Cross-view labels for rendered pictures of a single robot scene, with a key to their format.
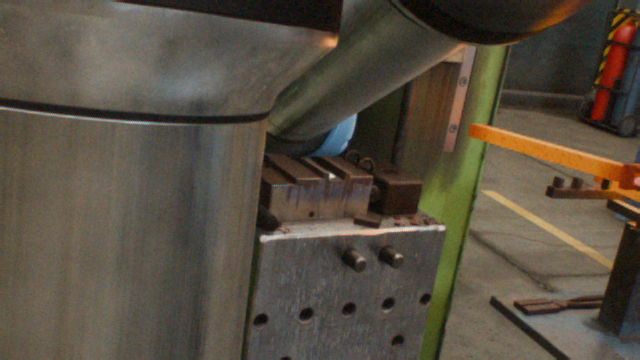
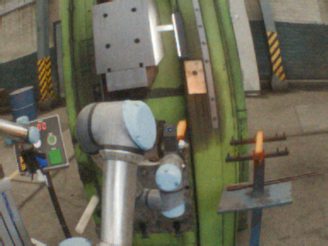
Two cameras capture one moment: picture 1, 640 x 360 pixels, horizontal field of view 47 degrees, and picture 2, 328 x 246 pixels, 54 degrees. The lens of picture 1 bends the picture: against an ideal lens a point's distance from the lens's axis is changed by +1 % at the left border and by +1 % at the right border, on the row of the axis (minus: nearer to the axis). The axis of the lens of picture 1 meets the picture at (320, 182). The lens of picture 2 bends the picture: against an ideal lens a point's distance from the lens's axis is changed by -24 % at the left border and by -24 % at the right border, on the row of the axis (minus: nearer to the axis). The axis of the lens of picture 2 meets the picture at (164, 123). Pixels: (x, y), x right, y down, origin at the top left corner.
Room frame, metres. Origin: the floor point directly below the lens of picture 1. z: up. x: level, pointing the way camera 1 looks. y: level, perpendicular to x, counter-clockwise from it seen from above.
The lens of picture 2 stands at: (-0.19, -1.38, 1.61)
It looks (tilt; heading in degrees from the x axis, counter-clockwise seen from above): 15 degrees down; 40
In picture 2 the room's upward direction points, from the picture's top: 8 degrees counter-clockwise
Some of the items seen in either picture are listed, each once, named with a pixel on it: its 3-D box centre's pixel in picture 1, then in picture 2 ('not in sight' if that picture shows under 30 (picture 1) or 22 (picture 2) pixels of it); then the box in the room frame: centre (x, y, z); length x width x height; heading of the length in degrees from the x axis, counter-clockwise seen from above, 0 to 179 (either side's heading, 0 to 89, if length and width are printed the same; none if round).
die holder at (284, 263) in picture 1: (273, 278); (161, 181); (1.41, 0.06, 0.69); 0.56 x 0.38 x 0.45; 32
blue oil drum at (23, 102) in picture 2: not in sight; (24, 113); (2.95, 4.57, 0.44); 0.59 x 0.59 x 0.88
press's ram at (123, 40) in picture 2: not in sight; (137, 29); (1.40, 0.07, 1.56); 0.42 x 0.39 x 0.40; 32
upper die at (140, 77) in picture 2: not in sight; (133, 72); (1.37, 0.11, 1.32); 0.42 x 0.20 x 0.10; 32
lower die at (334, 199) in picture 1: (269, 158); (143, 138); (1.37, 0.11, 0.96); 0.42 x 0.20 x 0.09; 32
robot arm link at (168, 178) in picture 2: not in sight; (169, 175); (0.72, -0.60, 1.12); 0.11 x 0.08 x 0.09; 32
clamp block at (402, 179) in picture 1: (386, 187); not in sight; (1.34, -0.12, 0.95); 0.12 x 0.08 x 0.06; 32
